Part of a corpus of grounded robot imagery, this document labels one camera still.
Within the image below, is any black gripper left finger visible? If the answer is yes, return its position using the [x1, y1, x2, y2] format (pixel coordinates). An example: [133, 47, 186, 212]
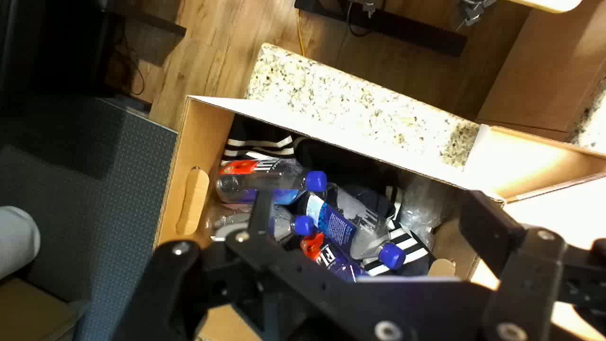
[112, 187, 406, 341]

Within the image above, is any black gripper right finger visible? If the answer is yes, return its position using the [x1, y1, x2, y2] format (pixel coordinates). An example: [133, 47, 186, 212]
[459, 187, 606, 341]

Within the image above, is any white cardboard storage box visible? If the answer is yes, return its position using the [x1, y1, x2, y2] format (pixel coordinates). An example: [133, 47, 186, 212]
[154, 92, 606, 341]

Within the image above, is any clear plastic bag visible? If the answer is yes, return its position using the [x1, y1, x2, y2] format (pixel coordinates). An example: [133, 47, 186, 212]
[400, 176, 459, 236]

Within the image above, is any black white striped packet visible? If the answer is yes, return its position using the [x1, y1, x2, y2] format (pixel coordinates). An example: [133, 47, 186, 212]
[364, 225, 438, 280]
[224, 132, 298, 159]

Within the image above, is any brown wooden cabinet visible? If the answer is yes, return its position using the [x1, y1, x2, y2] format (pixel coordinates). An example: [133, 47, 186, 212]
[476, 0, 606, 141]

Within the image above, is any gray mesh fabric panel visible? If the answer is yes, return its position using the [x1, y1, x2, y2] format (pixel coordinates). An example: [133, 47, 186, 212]
[0, 92, 180, 341]

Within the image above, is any white rounded cylinder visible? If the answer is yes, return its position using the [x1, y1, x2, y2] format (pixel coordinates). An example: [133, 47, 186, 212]
[0, 204, 44, 280]

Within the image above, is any black equipment rack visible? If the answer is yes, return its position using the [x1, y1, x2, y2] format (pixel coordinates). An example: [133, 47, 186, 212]
[0, 0, 188, 119]

